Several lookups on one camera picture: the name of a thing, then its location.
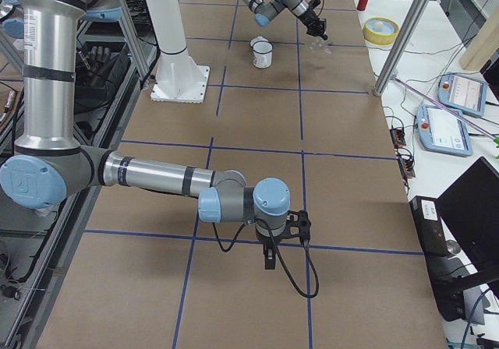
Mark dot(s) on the black monitor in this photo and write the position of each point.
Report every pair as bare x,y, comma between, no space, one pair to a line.
469,208

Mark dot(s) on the black cable hub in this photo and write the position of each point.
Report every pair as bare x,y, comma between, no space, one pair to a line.
398,137
406,168

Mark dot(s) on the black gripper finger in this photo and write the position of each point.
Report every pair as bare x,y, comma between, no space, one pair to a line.
269,258

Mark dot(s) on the metal grabber stick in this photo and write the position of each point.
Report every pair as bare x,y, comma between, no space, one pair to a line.
448,110

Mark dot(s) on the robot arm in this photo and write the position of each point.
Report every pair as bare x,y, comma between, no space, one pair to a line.
49,164
304,11

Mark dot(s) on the yellow tape roll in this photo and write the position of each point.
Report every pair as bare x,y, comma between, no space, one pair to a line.
380,31

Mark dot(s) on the teach pendant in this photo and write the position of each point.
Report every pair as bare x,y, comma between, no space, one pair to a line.
463,93
441,132

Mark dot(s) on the white enamel cup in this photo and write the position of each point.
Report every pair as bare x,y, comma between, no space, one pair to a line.
262,54

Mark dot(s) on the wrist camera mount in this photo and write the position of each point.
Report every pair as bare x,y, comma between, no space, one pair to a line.
297,226

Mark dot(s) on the far teach pendant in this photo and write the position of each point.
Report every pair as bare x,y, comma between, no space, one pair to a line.
463,93

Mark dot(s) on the aluminium frame post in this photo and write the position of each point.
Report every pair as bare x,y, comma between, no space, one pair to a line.
411,20

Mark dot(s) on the black computer box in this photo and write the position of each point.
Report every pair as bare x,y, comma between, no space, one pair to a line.
428,225

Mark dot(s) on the near teach pendant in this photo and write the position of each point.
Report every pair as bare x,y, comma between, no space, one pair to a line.
441,132

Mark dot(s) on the clear plastic funnel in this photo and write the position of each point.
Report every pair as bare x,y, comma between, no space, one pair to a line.
320,45

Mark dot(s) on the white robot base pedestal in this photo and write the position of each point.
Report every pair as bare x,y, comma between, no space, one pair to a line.
178,78

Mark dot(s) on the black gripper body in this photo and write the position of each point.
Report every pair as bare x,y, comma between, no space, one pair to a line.
267,244
312,21

